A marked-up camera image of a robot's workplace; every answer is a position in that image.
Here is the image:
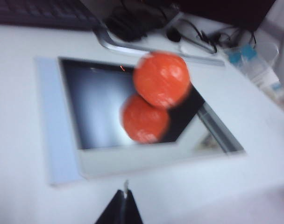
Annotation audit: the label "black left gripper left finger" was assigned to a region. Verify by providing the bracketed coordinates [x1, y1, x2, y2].
[94, 189, 127, 224]

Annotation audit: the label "thin black cables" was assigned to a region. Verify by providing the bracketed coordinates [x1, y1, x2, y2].
[179, 18, 258, 55]

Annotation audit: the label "blue white face mask pack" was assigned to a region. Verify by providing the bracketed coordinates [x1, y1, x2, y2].
[223, 43, 284, 100]

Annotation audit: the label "black bundled power cable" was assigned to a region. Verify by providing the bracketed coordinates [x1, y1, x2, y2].
[104, 0, 181, 43]

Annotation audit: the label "black computer keyboard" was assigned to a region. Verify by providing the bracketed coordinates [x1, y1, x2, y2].
[0, 0, 104, 31]

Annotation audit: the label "silver monitor stand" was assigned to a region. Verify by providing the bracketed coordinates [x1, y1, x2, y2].
[92, 10, 226, 68]

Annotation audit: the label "black AOC computer monitor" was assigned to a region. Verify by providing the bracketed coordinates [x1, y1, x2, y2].
[177, 0, 275, 31]

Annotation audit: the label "orange fruit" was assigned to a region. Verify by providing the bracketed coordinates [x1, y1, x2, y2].
[133, 51, 192, 110]

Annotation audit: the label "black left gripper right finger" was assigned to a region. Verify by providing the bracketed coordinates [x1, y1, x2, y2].
[124, 189, 143, 224]

